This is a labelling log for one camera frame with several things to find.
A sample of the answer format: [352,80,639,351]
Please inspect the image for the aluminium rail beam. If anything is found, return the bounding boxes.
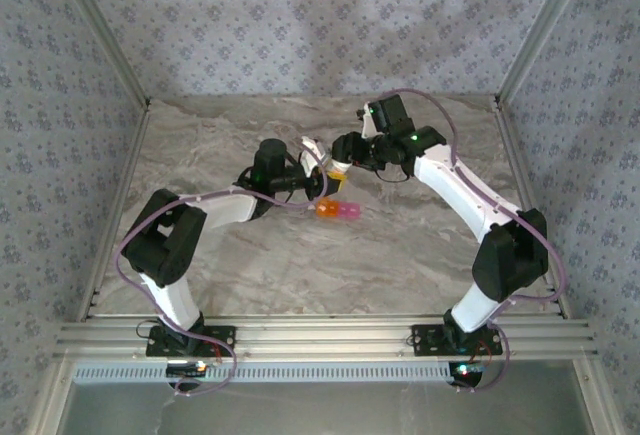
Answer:
[53,315,600,360]

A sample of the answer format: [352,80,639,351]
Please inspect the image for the aluminium frame post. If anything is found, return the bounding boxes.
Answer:
[493,0,599,106]
[49,0,152,109]

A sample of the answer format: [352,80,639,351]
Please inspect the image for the grey slotted cable duct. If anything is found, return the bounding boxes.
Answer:
[72,360,454,385]

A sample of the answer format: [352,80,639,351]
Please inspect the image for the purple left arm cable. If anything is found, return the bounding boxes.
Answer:
[115,147,331,397]

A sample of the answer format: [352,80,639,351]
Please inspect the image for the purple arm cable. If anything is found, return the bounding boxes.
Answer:
[382,87,567,395]
[115,147,331,397]

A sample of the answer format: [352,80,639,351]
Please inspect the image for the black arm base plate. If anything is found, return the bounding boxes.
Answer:
[145,325,237,359]
[410,324,504,359]

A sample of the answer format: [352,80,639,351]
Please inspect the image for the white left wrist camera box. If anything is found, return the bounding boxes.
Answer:
[298,136,330,170]

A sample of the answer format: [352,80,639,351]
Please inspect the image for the aluminium table side rail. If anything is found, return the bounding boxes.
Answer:
[492,99,572,319]
[77,102,151,324]

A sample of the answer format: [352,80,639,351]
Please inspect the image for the small controller circuit board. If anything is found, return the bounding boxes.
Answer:
[165,360,210,380]
[448,360,485,387]

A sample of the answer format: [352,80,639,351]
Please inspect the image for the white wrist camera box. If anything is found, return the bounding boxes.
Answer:
[357,101,377,137]
[298,136,330,170]

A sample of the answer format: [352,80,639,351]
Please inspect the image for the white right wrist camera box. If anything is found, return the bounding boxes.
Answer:
[357,101,377,137]

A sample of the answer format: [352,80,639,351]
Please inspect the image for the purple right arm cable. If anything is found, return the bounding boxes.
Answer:
[382,87,567,395]

